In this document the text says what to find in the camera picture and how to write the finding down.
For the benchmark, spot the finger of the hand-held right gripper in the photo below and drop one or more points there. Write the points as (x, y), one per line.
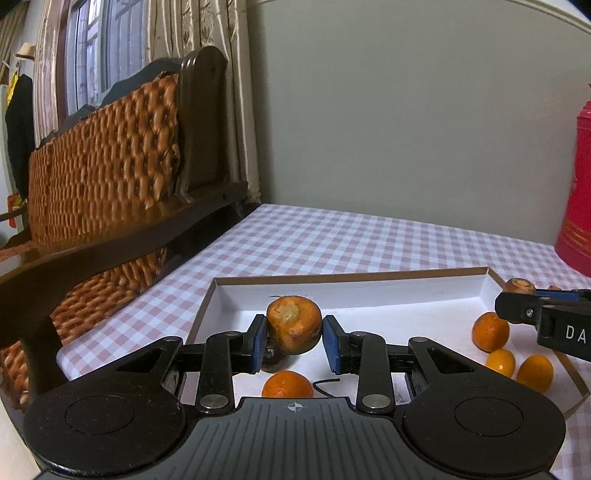
(561, 292)
(517, 309)

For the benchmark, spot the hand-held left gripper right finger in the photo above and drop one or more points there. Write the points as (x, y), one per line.
(331, 344)

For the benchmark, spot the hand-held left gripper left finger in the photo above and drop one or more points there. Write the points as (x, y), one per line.
(258, 344)

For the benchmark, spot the dark round fruit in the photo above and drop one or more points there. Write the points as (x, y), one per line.
(273, 357)

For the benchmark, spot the carrot piece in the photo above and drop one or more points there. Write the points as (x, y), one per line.
(294, 323)
(519, 285)

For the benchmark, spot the orange mandarin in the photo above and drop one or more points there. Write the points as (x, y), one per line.
(287, 385)
(490, 331)
(534, 373)
(501, 362)

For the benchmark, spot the white cardboard box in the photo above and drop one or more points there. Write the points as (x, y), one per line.
(392, 300)

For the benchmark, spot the red thermos flask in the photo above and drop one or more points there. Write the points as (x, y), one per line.
(577, 198)

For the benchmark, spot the pink checked tablecloth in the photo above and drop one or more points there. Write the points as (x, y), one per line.
(323, 240)

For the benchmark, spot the woven orange seat cushion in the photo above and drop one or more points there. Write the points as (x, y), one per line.
(106, 295)

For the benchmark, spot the woven orange back cushion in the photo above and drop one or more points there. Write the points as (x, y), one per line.
(106, 161)

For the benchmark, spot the dark hanging jacket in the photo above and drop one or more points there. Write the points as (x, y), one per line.
(19, 134)

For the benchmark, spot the window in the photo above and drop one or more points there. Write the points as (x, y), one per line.
(106, 50)

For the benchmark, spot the straw hat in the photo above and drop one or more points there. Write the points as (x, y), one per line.
(25, 50)

